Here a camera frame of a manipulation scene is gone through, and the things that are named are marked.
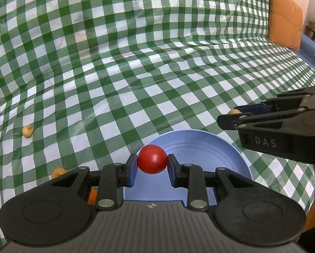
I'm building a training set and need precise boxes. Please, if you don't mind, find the blue sofa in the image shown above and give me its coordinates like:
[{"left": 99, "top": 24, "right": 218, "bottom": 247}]
[{"left": 299, "top": 33, "right": 315, "bottom": 78}]

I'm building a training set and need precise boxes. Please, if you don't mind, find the blue plate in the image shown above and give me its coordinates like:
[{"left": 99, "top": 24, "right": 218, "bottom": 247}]
[{"left": 122, "top": 130, "right": 254, "bottom": 207}]

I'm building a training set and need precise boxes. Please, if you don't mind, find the orange tangerine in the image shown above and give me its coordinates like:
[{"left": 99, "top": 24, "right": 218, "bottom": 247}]
[{"left": 87, "top": 187, "right": 98, "bottom": 206}]

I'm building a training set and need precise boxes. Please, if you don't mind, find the red tomato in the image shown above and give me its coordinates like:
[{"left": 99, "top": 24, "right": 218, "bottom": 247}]
[{"left": 137, "top": 144, "right": 168, "bottom": 175}]

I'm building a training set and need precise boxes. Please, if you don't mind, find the orange cushion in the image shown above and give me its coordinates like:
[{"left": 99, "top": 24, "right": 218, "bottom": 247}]
[{"left": 267, "top": 0, "right": 304, "bottom": 52}]

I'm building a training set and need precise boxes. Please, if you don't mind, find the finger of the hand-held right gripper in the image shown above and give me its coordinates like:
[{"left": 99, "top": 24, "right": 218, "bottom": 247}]
[
  {"left": 217, "top": 108, "right": 307, "bottom": 131},
  {"left": 235, "top": 84, "right": 315, "bottom": 114}
]

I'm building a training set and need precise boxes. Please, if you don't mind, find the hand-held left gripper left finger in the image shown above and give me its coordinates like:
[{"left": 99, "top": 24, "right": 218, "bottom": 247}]
[{"left": 50, "top": 153, "right": 139, "bottom": 212}]

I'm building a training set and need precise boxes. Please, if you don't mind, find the green checkered cloth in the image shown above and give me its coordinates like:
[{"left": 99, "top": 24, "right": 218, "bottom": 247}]
[{"left": 0, "top": 0, "right": 315, "bottom": 253}]

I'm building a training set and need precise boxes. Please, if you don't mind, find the wooden table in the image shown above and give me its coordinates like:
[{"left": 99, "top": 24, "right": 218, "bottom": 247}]
[{"left": 305, "top": 18, "right": 315, "bottom": 44}]

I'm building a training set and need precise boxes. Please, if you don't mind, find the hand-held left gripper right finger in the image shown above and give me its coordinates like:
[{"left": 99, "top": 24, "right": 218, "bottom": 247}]
[{"left": 167, "top": 153, "right": 254, "bottom": 212}]

